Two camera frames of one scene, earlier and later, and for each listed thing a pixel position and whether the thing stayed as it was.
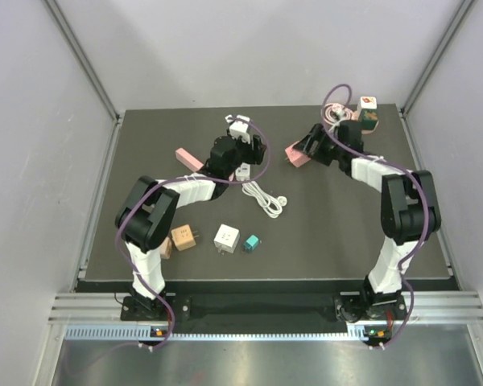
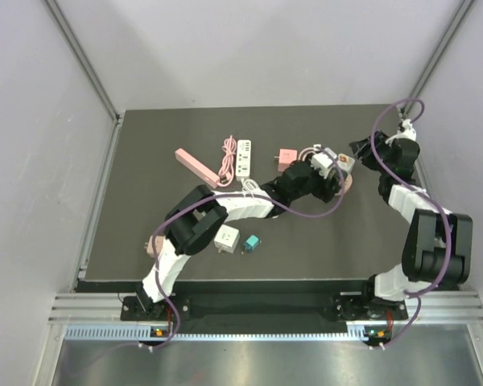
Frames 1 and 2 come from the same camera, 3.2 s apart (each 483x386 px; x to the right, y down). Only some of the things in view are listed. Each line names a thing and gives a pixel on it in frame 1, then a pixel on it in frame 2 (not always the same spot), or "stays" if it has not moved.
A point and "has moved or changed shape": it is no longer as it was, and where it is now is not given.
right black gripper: x=317 y=134 -> x=364 y=149
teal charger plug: x=250 y=244 stays
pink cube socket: x=297 y=158 has moved or changed shape
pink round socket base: x=370 y=131 -> x=348 y=183
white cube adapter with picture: x=369 y=102 has moved or changed shape
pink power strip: x=188 y=159 stays
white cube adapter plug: x=227 y=239 stays
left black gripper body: x=244 y=153 -> x=314 y=182
